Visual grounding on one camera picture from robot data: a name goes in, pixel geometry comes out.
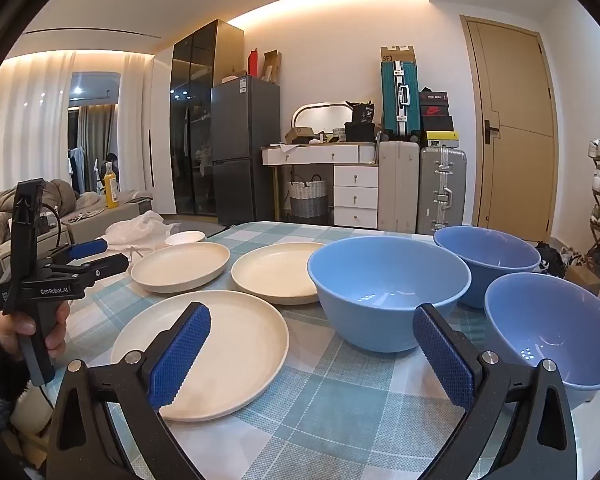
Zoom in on dark glass cabinet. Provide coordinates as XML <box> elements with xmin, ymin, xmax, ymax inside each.
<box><xmin>170</xmin><ymin>20</ymin><xmax>245</xmax><ymax>218</ymax></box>

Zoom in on beige suitcase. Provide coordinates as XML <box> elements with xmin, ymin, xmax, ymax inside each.
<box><xmin>376</xmin><ymin>132</ymin><xmax>421</xmax><ymax>235</ymax></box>

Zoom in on white plastic bag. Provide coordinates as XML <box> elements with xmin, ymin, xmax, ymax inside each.
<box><xmin>105</xmin><ymin>210</ymin><xmax>173</xmax><ymax>256</ymax></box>

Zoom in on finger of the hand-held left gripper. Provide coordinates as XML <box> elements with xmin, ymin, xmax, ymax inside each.
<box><xmin>52</xmin><ymin>239</ymin><xmax>109</xmax><ymax>263</ymax></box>
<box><xmin>42</xmin><ymin>253</ymin><xmax>130</xmax><ymax>283</ymax></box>

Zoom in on white sheer curtain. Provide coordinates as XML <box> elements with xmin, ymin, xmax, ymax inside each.
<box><xmin>0</xmin><ymin>55</ymin><xmax>72</xmax><ymax>206</ymax></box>
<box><xmin>115</xmin><ymin>52</ymin><xmax>156</xmax><ymax>196</ymax></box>

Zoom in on woven laundry basket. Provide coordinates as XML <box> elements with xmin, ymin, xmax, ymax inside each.
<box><xmin>287</xmin><ymin>175</ymin><xmax>329</xmax><ymax>220</ymax></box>

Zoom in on yellow bottle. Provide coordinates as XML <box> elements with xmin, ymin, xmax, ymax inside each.
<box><xmin>104</xmin><ymin>161</ymin><xmax>121</xmax><ymax>209</ymax></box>

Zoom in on black storage basket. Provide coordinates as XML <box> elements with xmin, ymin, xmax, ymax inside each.
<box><xmin>344</xmin><ymin>121</ymin><xmax>378</xmax><ymax>143</ymax></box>

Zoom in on black cable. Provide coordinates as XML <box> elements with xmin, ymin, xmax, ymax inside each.
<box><xmin>39</xmin><ymin>204</ymin><xmax>65</xmax><ymax>253</ymax></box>

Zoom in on white vanity desk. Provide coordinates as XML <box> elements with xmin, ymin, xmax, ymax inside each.
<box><xmin>260</xmin><ymin>142</ymin><xmax>381</xmax><ymax>228</ymax></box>

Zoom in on small brown cardboard box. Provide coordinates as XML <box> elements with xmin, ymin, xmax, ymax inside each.
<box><xmin>285</xmin><ymin>127</ymin><xmax>317</xmax><ymax>145</ymax></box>

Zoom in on tall cardboard box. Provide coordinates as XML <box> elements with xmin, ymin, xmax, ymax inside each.
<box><xmin>380</xmin><ymin>46</ymin><xmax>415</xmax><ymax>63</ymax></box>

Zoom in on grey refrigerator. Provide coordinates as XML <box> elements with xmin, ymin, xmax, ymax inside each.
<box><xmin>210</xmin><ymin>75</ymin><xmax>281</xmax><ymax>226</ymax></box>

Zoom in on cream round plate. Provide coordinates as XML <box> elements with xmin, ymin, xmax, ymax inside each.
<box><xmin>231</xmin><ymin>242</ymin><xmax>331</xmax><ymax>306</ymax></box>
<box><xmin>111</xmin><ymin>290</ymin><xmax>290</xmax><ymax>422</ymax></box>
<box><xmin>130</xmin><ymin>241</ymin><xmax>231</xmax><ymax>294</ymax></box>

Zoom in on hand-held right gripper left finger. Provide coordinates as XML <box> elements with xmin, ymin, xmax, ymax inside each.
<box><xmin>40</xmin><ymin>301</ymin><xmax>213</xmax><ymax>480</ymax></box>

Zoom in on oval gold-framed mirror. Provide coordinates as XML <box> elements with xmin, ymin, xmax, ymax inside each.
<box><xmin>292</xmin><ymin>102</ymin><xmax>353</xmax><ymax>143</ymax></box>

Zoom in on grey sofa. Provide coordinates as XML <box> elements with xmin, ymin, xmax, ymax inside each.
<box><xmin>0</xmin><ymin>187</ymin><xmax>153</xmax><ymax>281</ymax></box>

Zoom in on hanging clothes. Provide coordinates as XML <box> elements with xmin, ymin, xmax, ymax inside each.
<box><xmin>69</xmin><ymin>146</ymin><xmax>88</xmax><ymax>193</ymax></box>

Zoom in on person's left hand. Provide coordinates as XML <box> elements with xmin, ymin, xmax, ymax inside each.
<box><xmin>0</xmin><ymin>302</ymin><xmax>72</xmax><ymax>361</ymax></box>

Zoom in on silver suitcase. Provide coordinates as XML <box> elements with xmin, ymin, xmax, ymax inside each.
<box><xmin>416</xmin><ymin>146</ymin><xmax>467</xmax><ymax>236</ymax></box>

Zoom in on tan wooden door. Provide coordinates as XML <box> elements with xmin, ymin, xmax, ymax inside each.
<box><xmin>460</xmin><ymin>15</ymin><xmax>556</xmax><ymax>243</ymax></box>

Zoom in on plain cardboard box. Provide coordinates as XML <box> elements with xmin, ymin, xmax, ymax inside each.
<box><xmin>565</xmin><ymin>265</ymin><xmax>600</xmax><ymax>296</ymax></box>

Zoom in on black printed bag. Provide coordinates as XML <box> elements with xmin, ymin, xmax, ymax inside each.
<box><xmin>347</xmin><ymin>101</ymin><xmax>377</xmax><ymax>126</ymax></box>

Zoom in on open cardboard box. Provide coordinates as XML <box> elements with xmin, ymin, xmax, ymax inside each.
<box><xmin>262</xmin><ymin>50</ymin><xmax>282</xmax><ymax>83</ymax></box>

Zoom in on small white bowl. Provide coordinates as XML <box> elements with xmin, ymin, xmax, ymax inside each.
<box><xmin>165</xmin><ymin>230</ymin><xmax>207</xmax><ymax>247</ymax></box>

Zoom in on yellow black box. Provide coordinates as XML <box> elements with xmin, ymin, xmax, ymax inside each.
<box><xmin>425</xmin><ymin>131</ymin><xmax>460</xmax><ymax>148</ymax></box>

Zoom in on grey puffer jacket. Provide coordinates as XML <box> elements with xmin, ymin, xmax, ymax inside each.
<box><xmin>0</xmin><ymin>180</ymin><xmax>81</xmax><ymax>251</ymax></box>

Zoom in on teal suitcase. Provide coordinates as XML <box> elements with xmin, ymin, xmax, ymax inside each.
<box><xmin>380</xmin><ymin>60</ymin><xmax>422</xmax><ymax>142</ymax></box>

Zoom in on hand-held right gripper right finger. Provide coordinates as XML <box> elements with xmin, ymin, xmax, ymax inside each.
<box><xmin>412</xmin><ymin>302</ymin><xmax>578</xmax><ymax>480</ymax></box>

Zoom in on blue bowl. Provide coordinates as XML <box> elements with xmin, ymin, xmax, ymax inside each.
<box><xmin>484</xmin><ymin>272</ymin><xmax>600</xmax><ymax>408</ymax></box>
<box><xmin>432</xmin><ymin>226</ymin><xmax>542</xmax><ymax>309</ymax></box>
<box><xmin>307</xmin><ymin>236</ymin><xmax>473</xmax><ymax>353</ymax></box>

